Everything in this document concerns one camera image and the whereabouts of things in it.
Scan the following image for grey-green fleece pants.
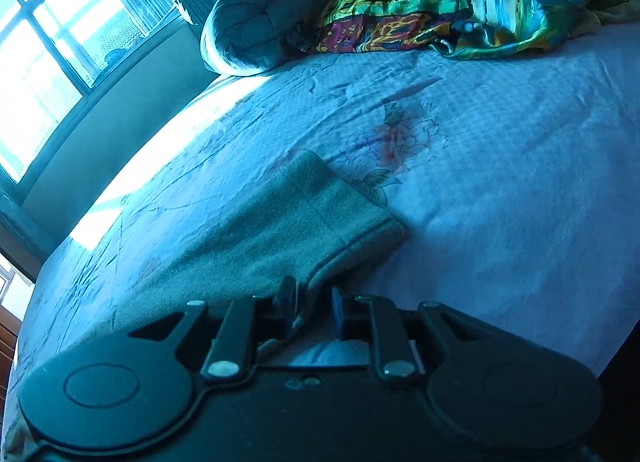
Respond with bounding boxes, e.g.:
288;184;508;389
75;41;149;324
106;151;406;332

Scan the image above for large bedroom window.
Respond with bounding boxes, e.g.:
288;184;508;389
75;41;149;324
0;0;216;284

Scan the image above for brown wooden cabinet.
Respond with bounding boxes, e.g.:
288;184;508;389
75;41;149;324
0;306;22;412

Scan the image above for light blue floral bedsheet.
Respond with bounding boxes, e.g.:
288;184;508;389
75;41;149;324
2;23;639;461

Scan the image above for grey folded quilt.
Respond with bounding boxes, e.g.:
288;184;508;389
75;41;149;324
201;0;330;76

